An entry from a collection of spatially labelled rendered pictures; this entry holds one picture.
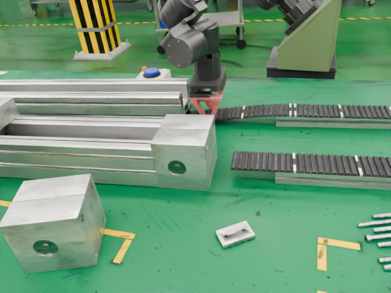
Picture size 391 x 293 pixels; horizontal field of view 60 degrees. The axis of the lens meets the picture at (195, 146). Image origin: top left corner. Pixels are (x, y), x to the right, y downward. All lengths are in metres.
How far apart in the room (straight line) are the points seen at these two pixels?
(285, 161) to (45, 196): 0.38
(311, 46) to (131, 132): 0.58
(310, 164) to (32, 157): 0.49
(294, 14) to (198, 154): 0.65
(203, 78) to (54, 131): 0.32
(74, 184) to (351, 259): 0.39
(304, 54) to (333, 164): 0.49
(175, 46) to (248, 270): 0.39
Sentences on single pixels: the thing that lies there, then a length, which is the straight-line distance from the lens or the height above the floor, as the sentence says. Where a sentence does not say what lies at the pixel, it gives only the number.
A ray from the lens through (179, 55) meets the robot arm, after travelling 0.63.
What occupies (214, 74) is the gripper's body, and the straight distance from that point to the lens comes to 0.70.
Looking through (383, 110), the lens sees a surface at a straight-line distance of 0.78.
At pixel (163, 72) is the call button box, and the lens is 0.92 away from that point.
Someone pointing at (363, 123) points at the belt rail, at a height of 0.79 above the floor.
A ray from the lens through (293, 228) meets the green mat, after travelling 0.53.
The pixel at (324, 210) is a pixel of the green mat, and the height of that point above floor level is 0.78.
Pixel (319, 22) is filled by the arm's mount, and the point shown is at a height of 0.91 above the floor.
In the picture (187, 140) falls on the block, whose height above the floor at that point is 0.87.
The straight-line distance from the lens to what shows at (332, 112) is 0.75.
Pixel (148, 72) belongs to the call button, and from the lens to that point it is 0.89.
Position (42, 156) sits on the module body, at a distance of 0.67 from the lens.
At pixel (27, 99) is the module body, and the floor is 0.86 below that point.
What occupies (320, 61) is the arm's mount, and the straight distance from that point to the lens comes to 1.02.
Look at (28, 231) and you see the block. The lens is 0.49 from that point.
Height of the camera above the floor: 1.17
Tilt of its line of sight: 34 degrees down
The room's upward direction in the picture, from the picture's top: 6 degrees counter-clockwise
